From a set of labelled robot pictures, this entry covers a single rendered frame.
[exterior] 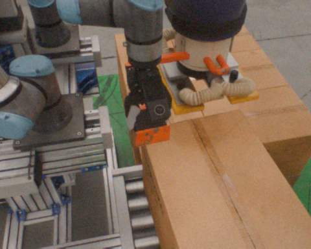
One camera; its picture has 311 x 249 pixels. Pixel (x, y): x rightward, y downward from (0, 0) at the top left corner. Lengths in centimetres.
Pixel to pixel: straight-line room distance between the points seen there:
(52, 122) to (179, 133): 44
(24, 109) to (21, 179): 30
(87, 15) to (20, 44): 58
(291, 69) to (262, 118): 145
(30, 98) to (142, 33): 41
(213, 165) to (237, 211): 17
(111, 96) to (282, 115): 143
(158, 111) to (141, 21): 18
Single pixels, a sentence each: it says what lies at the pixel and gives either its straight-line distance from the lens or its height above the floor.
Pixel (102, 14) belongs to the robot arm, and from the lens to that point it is 60.
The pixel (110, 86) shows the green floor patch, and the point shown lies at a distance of 280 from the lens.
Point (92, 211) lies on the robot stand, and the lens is 182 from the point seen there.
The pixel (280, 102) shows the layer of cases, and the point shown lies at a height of 54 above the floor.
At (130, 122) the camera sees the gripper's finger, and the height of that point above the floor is 126.
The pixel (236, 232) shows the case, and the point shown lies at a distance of 96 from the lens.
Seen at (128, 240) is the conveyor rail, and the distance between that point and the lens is 131.
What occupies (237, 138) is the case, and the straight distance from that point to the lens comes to 115.
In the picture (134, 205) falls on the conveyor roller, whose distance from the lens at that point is 143.
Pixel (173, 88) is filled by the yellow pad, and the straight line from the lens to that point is 104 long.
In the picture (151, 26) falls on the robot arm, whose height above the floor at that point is 151.
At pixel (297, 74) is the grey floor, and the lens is 319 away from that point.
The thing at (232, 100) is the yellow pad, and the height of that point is 112.
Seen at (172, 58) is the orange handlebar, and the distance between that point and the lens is 98.
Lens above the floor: 180
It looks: 48 degrees down
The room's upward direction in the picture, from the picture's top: straight up
